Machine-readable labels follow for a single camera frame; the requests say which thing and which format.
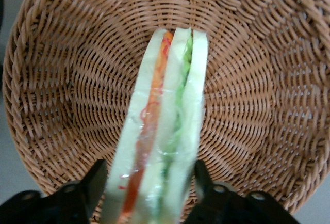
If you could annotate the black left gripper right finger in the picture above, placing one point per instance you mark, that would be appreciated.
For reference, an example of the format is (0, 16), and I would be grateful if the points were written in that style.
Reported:
(227, 206)

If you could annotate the triangle sandwich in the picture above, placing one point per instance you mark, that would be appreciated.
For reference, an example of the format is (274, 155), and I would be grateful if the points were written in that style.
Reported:
(159, 120)

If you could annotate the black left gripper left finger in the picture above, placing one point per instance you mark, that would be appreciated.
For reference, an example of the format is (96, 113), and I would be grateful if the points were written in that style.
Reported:
(77, 203)

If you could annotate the round brown wicker basket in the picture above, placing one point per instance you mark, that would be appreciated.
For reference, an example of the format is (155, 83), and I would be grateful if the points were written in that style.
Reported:
(64, 79)

